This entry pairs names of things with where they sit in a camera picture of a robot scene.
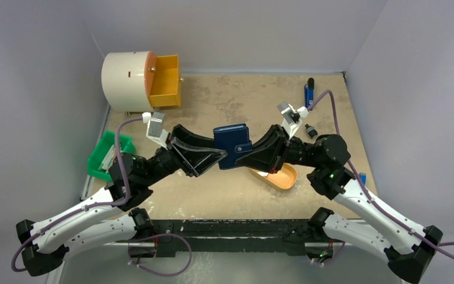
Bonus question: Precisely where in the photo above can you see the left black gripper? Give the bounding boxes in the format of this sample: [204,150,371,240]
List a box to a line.
[141,124,227,187]

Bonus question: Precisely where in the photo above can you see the blue leather card holder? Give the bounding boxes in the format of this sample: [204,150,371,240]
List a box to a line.
[213,124,252,170]

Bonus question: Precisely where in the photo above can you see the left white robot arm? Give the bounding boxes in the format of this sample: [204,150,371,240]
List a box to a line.
[11,122,228,276]

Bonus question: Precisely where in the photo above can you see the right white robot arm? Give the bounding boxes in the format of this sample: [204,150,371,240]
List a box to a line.
[235,125,443,283]

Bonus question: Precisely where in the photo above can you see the tan oval plastic tray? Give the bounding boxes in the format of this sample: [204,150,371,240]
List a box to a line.
[249,163,298,192]

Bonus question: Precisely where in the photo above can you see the small black grey knob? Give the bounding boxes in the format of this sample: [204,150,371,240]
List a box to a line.
[305,124,318,139]

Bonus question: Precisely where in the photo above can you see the blue black utility tool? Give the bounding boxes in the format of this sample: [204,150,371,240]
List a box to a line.
[304,78,314,109]

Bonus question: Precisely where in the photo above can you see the orange plastic drawer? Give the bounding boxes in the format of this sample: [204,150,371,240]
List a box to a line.
[148,54,183,108]

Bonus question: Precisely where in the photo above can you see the green plastic bin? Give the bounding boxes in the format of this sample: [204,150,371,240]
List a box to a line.
[87,131,116,182]

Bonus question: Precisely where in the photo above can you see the sticks in green bin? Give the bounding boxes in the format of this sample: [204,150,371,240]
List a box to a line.
[98,144,116,172]

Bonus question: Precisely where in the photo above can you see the small blue block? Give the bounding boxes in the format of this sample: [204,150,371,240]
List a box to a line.
[359,172,367,185]

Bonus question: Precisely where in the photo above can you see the white cylindrical drawer cabinet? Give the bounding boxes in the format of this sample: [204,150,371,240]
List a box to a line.
[101,51,157,112]

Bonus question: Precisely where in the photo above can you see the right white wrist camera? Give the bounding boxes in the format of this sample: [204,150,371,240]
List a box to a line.
[277,101,309,139]

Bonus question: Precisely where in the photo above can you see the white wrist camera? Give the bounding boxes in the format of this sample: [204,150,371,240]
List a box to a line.
[277,101,309,139]
[141,112,169,148]

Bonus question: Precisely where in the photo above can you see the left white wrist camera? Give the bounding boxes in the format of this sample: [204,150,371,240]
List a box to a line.
[141,112,169,148]

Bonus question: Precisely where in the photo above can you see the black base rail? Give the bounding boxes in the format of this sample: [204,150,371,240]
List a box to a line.
[130,219,342,259]

